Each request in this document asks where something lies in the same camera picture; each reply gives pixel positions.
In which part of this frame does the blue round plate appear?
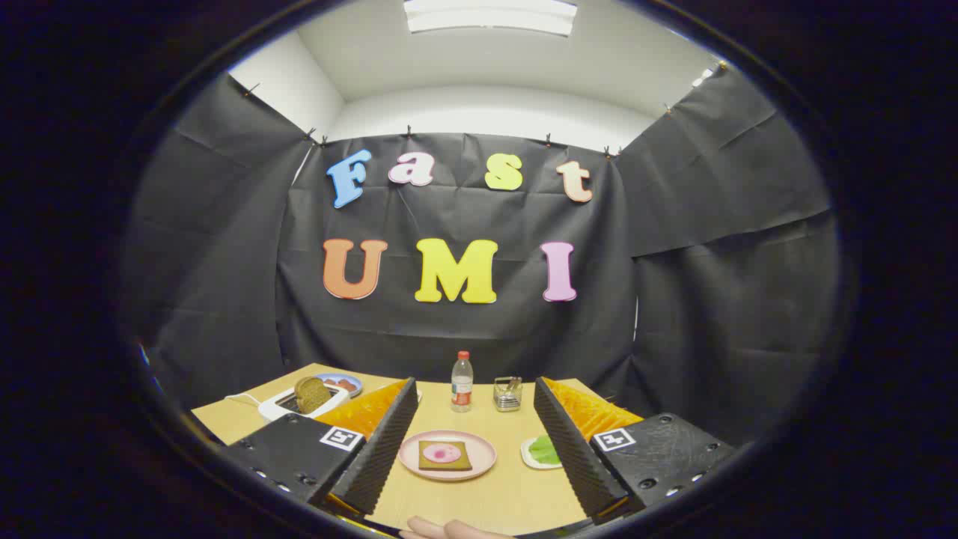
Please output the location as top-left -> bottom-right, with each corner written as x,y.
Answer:
314,374 -> 364,398

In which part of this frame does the brown bread slice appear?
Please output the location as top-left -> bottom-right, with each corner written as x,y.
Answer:
294,377 -> 332,414
418,440 -> 473,472

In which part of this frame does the clear water bottle red cap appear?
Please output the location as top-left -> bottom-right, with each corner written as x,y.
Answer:
451,351 -> 474,413

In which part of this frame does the white square plate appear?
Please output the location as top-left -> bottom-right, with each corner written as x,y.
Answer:
521,436 -> 564,470

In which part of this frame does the white toaster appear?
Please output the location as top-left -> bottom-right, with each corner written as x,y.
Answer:
258,383 -> 350,421

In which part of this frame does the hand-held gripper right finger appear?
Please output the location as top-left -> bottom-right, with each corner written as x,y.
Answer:
533,377 -> 742,525

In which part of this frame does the pink round plate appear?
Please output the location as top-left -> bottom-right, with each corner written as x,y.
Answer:
398,430 -> 498,481

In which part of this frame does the ceiling light panel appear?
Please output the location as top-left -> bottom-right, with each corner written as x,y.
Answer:
403,0 -> 578,37

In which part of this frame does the brown bread slice under ham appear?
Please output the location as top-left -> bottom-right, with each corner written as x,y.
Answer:
418,440 -> 473,472

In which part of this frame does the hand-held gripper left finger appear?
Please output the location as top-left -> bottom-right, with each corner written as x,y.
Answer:
221,377 -> 420,517

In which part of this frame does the metal wire utensil holder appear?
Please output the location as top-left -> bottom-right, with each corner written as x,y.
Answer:
493,377 -> 523,412

